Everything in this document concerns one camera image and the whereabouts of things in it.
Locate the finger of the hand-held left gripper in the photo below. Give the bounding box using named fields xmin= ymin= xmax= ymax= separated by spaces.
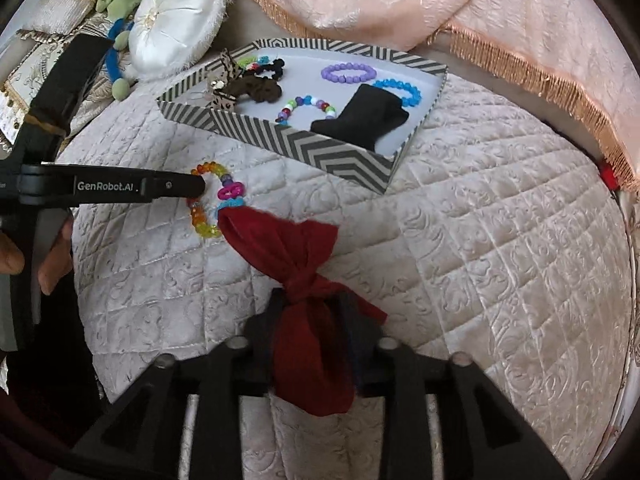
xmin=144 ymin=170 xmax=207 ymax=202

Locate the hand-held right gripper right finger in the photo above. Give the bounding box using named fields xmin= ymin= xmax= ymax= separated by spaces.
xmin=340 ymin=292 xmax=572 ymax=480

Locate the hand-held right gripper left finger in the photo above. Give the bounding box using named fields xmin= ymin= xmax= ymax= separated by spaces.
xmin=70 ymin=287 xmax=282 ymax=480

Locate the rainbow crystal bead bracelet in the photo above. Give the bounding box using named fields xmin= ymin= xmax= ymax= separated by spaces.
xmin=187 ymin=161 xmax=236 ymax=240

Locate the pink and blue plastic chain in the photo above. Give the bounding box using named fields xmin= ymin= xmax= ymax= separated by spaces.
xmin=217 ymin=182 xmax=249 ymax=212

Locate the red fabric bow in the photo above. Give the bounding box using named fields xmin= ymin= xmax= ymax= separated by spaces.
xmin=217 ymin=208 xmax=389 ymax=417

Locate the leopard print bow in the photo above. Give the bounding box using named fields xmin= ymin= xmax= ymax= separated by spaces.
xmin=202 ymin=48 xmax=247 ymax=111

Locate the brown scrunchie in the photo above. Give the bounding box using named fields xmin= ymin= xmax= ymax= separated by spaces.
xmin=222 ymin=72 xmax=284 ymax=106

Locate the chevron striped box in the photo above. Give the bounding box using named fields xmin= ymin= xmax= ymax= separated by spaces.
xmin=156 ymin=36 xmax=450 ymax=195

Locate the large multicolour bead bracelet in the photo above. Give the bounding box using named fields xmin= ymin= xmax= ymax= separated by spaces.
xmin=274 ymin=93 xmax=337 ymax=126

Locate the purple bead bracelet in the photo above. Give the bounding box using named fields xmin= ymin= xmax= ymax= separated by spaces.
xmin=320 ymin=61 xmax=375 ymax=85

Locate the blue bead bracelet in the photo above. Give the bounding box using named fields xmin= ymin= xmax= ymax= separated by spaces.
xmin=372 ymin=78 xmax=423 ymax=109

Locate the black velvet jewelry stand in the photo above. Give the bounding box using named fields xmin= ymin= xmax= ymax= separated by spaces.
xmin=310 ymin=83 xmax=409 ymax=151

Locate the person's left hand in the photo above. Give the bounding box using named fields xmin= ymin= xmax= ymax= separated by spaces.
xmin=0 ymin=216 xmax=75 ymax=297

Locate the floral embroidered cushion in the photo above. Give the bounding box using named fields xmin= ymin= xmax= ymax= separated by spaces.
xmin=0 ymin=34 xmax=117 ymax=147

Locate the white satin round cushion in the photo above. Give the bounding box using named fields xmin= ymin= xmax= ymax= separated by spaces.
xmin=133 ymin=0 xmax=236 ymax=79

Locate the peach fringed blanket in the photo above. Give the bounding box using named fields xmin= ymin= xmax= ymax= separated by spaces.
xmin=219 ymin=0 xmax=640 ymax=192

